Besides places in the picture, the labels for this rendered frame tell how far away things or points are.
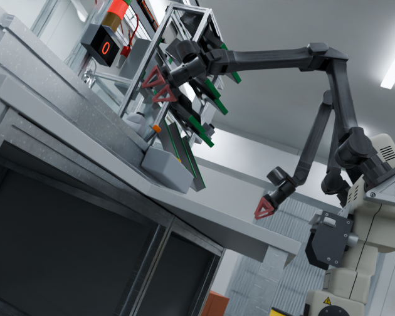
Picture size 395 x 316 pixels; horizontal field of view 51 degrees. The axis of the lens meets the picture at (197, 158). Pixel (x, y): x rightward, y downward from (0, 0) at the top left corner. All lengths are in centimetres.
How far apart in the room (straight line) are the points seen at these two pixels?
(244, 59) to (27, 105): 94
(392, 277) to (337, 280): 745
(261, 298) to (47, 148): 55
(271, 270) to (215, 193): 789
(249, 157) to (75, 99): 632
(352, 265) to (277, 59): 73
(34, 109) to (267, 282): 60
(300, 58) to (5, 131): 111
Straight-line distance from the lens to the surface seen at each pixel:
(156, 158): 108
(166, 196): 98
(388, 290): 885
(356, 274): 145
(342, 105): 146
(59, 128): 68
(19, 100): 61
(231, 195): 878
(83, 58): 131
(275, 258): 96
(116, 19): 134
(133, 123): 134
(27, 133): 67
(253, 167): 700
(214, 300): 482
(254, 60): 144
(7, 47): 69
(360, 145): 136
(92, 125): 88
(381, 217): 152
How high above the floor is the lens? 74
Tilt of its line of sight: 12 degrees up
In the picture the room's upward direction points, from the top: 23 degrees clockwise
